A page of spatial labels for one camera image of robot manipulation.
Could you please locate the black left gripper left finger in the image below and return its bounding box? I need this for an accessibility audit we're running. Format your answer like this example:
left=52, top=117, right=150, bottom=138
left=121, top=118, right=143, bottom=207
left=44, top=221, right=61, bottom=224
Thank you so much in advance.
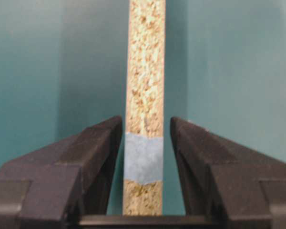
left=0, top=116, right=123, bottom=229

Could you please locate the white particle board plank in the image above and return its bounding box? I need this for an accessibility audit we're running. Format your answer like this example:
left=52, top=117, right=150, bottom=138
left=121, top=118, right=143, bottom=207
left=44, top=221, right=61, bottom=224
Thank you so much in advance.
left=123, top=0, right=166, bottom=216

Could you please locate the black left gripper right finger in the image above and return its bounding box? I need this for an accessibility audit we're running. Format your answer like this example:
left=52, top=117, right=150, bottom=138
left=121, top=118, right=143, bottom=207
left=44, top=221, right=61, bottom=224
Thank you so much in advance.
left=170, top=117, right=286, bottom=229

